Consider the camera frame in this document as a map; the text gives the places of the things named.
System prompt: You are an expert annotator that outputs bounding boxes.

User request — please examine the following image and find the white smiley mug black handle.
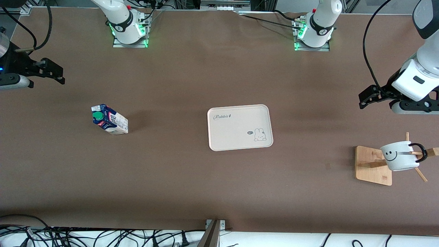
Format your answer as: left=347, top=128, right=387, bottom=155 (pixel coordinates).
left=380, top=141, right=428, bottom=171

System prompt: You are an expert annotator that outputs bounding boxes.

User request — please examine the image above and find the blue white milk carton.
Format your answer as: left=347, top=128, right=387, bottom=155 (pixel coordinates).
left=91, top=104, right=129, bottom=135

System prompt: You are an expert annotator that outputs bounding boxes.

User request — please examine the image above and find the cream rabbit print tray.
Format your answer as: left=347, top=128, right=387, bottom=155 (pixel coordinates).
left=207, top=104, right=274, bottom=152

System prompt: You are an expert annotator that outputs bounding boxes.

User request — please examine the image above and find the wooden mug stand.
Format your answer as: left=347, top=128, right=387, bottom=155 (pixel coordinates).
left=355, top=132, right=439, bottom=186

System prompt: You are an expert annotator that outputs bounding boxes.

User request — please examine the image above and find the brown table cover sheet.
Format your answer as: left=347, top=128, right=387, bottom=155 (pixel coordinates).
left=0, top=7, right=439, bottom=237

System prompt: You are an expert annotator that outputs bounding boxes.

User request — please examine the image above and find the aluminium profile bar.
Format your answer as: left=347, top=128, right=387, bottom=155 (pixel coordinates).
left=197, top=220, right=222, bottom=247

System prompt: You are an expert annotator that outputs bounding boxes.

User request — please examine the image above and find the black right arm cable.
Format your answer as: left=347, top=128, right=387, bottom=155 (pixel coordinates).
left=34, top=0, right=53, bottom=51
left=0, top=6, right=37, bottom=51

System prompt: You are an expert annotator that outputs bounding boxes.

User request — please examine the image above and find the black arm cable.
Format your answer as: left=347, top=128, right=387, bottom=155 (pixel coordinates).
left=0, top=6, right=37, bottom=51
left=34, top=0, right=53, bottom=51
left=363, top=0, right=393, bottom=92

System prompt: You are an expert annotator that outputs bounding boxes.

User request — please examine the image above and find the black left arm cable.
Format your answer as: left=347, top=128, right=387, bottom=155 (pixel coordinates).
left=363, top=0, right=393, bottom=92

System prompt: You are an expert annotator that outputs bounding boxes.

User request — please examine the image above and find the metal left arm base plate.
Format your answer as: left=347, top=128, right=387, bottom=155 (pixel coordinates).
left=293, top=19, right=330, bottom=52

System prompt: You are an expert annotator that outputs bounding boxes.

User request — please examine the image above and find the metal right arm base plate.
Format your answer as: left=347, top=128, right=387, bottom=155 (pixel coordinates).
left=112, top=10, right=149, bottom=48

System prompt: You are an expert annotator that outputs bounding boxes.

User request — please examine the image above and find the black table cable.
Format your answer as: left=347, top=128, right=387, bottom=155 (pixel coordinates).
left=239, top=14, right=303, bottom=31
left=274, top=10, right=302, bottom=22

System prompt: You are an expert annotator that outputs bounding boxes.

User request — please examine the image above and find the grey metal rail fixture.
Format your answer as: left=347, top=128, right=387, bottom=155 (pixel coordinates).
left=200, top=0, right=251, bottom=11

